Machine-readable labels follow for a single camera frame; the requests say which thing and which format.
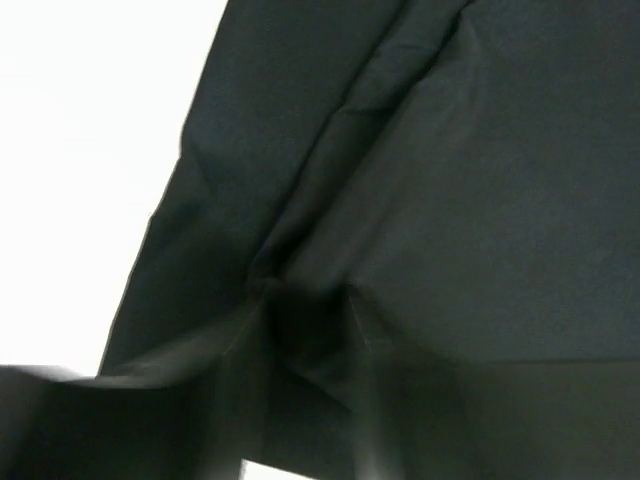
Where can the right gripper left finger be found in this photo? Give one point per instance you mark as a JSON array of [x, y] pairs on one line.
[[194, 409]]

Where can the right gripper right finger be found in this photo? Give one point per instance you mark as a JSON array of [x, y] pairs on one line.
[[422, 416]]

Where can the black cloth placemat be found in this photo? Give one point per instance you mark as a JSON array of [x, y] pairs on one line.
[[471, 168]]

